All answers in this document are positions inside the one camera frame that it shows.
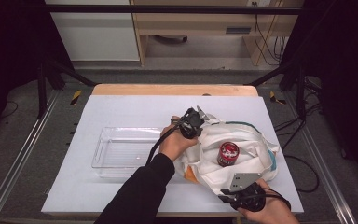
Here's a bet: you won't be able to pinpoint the person's right hand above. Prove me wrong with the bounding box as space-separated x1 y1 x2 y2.
237 178 300 224

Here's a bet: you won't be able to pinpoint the black hanging desk cables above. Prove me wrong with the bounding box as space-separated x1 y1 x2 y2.
252 1 289 67

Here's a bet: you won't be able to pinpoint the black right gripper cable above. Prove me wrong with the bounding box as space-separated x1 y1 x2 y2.
259 187 292 211

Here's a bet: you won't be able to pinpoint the black horizontal frame bar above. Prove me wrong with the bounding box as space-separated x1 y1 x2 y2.
45 4 303 16

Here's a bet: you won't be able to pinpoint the clear plastic storage bin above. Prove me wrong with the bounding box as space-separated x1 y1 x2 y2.
91 126 170 179

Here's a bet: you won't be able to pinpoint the wooden table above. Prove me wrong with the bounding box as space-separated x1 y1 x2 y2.
91 83 259 97

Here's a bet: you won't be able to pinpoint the yellow black tape piece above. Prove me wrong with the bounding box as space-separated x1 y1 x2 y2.
69 89 83 107
268 91 287 105

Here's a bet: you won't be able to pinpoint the light wooden desk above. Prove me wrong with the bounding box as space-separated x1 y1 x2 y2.
130 0 305 67

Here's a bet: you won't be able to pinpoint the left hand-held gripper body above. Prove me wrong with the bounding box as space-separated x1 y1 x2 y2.
179 105 219 140

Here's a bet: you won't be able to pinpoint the white dotted cloth bag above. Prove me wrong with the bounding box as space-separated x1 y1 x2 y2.
173 119 281 189

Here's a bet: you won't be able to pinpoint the black curtain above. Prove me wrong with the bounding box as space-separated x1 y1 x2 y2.
0 0 76 147
281 0 358 190

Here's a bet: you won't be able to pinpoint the aluminium floor rail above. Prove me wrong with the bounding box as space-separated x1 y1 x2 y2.
282 90 358 224
0 89 61 224

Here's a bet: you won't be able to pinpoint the black floor cable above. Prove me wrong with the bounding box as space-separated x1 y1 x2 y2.
273 102 323 194

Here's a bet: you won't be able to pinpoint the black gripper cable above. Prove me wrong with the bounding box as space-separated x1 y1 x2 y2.
259 187 292 211
145 123 185 166

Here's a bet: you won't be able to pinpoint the red can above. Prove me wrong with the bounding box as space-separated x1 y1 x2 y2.
216 141 241 168

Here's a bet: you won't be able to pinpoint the white table cover sheet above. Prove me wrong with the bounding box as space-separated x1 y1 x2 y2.
41 94 305 215

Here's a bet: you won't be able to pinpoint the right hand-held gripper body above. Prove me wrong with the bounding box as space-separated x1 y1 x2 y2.
227 172 267 213

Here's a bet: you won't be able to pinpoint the white cabinet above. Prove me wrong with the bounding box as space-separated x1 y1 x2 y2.
44 0 142 62

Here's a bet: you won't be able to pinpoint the black metal stand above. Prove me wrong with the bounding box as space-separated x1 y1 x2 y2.
247 61 308 120
36 59 98 119

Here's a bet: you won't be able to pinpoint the person's left hand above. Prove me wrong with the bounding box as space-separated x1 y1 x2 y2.
158 115 200 162

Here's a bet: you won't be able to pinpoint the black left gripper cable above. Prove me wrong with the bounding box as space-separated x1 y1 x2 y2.
145 123 185 166

